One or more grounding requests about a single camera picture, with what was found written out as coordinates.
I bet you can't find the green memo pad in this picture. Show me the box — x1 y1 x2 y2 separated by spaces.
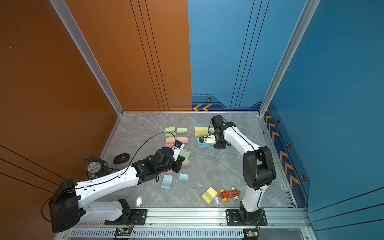
181 151 192 160
164 127 176 138

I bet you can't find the blue memo pad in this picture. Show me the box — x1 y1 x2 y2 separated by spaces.
198 141 211 149
161 175 173 190

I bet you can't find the yellow memo pad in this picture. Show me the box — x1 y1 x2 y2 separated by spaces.
194 127 209 137
202 187 218 204

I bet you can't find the torn pink memo page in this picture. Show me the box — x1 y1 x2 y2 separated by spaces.
177 137 189 144

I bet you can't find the torn green memo page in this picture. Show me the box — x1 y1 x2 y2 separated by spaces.
176 128 188 134

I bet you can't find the yellow memo pad front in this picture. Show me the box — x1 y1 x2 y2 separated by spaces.
202 187 218 204

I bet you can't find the pink fanned memo pad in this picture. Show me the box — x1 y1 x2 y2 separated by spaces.
165 138 176 148

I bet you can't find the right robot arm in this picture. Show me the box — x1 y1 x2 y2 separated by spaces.
211 115 277 227

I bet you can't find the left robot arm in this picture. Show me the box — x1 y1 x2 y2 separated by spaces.
46 144 185 233

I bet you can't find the red toy car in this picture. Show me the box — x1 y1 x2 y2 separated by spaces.
219 187 241 203

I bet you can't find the black computer mouse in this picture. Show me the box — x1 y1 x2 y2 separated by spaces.
113 153 130 165

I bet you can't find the black microphone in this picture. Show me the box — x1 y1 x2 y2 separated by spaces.
85 157 111 180

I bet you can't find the left circuit board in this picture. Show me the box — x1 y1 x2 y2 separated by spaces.
114 228 134 238

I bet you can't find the circuit board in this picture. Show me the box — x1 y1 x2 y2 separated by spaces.
114 228 134 238
243 229 259 240

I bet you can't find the right circuit board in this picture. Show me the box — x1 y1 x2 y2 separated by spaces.
243 229 259 240

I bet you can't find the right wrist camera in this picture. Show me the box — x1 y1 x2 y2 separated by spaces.
199 135 216 145

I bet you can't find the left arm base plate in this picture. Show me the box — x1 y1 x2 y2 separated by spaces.
104 209 148 226

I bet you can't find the aluminium front rail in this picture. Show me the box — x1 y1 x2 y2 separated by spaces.
55 208 317 240

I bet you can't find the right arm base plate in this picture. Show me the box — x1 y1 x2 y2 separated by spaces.
226 208 268 227

